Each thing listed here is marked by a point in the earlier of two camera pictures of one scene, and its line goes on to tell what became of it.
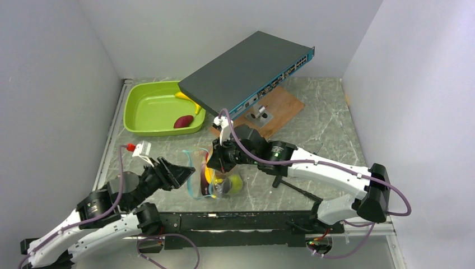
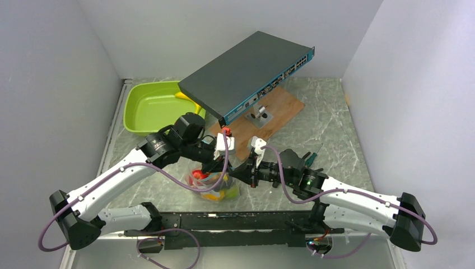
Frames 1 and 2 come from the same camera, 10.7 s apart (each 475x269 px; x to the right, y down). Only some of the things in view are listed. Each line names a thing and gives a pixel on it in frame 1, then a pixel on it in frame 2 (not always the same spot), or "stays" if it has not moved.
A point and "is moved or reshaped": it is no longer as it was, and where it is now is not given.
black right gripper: [218, 159] -> [248, 172]
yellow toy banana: [210, 176] -> [213, 197]
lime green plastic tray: [150, 109] stays
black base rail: [245, 228] stays
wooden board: [283, 103] stays
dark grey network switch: [244, 71] stays
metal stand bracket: [259, 116] stays
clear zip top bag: [207, 182] is moved or reshaped
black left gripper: [176, 175] -> [213, 165]
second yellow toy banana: [181, 95] stays
